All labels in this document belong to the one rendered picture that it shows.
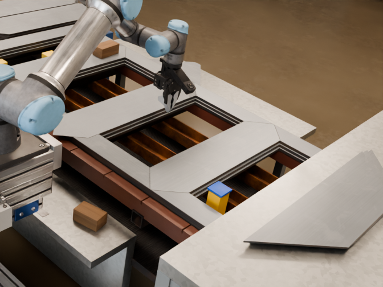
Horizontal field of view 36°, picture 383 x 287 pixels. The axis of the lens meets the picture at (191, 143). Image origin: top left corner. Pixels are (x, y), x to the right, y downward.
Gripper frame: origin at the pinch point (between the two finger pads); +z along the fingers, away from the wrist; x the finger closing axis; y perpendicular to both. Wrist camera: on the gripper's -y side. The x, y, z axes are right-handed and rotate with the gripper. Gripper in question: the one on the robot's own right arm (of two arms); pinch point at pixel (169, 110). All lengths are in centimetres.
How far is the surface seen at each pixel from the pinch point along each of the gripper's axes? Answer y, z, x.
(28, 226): 27, 53, 45
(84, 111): 24.3, 5.7, 21.7
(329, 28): 128, 91, -413
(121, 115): 14.4, 5.7, 11.4
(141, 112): 11.6, 5.7, 3.0
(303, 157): -47, 7, -27
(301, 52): 108, 91, -323
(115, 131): 8.4, 7.0, 19.9
